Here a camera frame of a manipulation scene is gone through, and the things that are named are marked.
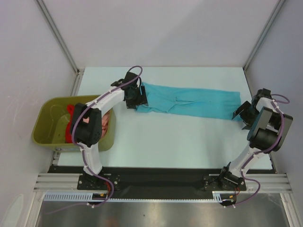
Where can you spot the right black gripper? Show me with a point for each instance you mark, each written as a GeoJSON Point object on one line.
{"type": "Point", "coordinates": [249, 121]}

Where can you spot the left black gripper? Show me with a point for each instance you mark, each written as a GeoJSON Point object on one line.
{"type": "Point", "coordinates": [141, 100]}

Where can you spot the turquoise t shirt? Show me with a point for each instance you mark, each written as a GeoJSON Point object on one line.
{"type": "Point", "coordinates": [196, 102]}

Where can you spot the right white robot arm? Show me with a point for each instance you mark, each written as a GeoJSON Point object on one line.
{"type": "Point", "coordinates": [267, 133]}

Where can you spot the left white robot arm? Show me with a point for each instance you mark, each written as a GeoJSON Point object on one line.
{"type": "Point", "coordinates": [86, 124]}

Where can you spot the pink t shirt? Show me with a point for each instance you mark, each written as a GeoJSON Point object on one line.
{"type": "Point", "coordinates": [105, 122]}

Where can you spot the red t shirt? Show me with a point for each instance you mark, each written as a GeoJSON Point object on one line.
{"type": "Point", "coordinates": [68, 139]}

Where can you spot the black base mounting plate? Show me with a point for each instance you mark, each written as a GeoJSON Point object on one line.
{"type": "Point", "coordinates": [166, 181]}

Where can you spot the olive green plastic bin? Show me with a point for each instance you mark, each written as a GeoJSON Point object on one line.
{"type": "Point", "coordinates": [50, 127]}

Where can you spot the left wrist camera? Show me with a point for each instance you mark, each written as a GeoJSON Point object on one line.
{"type": "Point", "coordinates": [132, 79]}

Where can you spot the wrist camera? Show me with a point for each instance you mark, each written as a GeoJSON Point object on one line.
{"type": "Point", "coordinates": [132, 79]}
{"type": "Point", "coordinates": [260, 94]}

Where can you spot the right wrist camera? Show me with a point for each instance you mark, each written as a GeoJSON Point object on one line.
{"type": "Point", "coordinates": [260, 94]}

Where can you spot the white slotted cable duct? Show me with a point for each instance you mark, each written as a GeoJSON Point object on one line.
{"type": "Point", "coordinates": [96, 197]}

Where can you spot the right aluminium frame post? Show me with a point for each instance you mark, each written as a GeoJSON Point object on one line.
{"type": "Point", "coordinates": [265, 31]}

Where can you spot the aluminium frame post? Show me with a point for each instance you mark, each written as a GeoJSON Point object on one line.
{"type": "Point", "coordinates": [55, 31]}
{"type": "Point", "coordinates": [265, 31]}

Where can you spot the left aluminium frame post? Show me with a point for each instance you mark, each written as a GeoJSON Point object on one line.
{"type": "Point", "coordinates": [55, 31]}

